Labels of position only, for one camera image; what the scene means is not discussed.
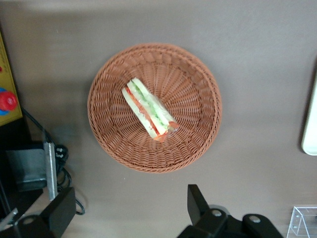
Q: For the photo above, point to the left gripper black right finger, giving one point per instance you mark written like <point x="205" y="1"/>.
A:
<point x="200" y="213"/>

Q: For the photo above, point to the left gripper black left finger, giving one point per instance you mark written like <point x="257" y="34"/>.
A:
<point x="59" y="210"/>

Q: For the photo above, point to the triangle sandwich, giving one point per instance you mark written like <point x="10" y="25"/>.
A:
<point x="148" y="109"/>

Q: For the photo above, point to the round brown wicker basket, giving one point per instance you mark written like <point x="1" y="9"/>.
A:
<point x="188" y="124"/>

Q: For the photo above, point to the cream plastic tray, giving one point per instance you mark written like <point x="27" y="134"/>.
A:
<point x="311" y="124"/>

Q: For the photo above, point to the black appliance with metal parts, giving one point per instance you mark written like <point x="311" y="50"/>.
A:
<point x="27" y="166"/>

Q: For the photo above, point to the clear acrylic bottle rack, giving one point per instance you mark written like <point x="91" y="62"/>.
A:
<point x="303" y="221"/>

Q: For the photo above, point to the red emergency stop button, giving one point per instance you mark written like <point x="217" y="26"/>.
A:
<point x="8" y="100"/>

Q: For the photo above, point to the yellow control panel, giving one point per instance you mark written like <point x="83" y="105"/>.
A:
<point x="6" y="81"/>

